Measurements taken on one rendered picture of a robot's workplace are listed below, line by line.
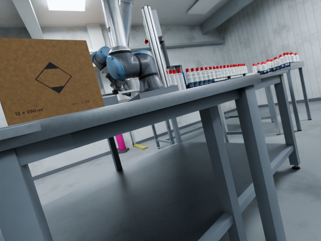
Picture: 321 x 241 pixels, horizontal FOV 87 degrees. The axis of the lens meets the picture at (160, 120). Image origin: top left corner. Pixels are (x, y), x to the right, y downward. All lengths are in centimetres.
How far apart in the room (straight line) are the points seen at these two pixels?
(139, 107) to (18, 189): 31
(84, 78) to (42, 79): 13
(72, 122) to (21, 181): 16
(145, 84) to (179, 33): 493
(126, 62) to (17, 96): 46
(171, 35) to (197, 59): 111
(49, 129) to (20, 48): 37
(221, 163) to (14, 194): 72
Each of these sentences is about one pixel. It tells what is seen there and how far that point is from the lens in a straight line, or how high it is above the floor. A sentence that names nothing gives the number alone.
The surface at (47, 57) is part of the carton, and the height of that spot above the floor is 105.
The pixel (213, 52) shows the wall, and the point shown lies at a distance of 641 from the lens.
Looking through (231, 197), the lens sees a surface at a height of 30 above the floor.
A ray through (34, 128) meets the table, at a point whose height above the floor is 82.
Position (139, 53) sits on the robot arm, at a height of 110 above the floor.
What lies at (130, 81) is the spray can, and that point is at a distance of 125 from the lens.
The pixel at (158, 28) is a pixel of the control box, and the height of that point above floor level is 134.
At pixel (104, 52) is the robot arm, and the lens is 111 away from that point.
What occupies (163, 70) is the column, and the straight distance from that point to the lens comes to 126.
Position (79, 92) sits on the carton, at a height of 92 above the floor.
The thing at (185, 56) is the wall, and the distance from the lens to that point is 559.
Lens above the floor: 80
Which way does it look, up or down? 4 degrees down
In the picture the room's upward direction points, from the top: 14 degrees counter-clockwise
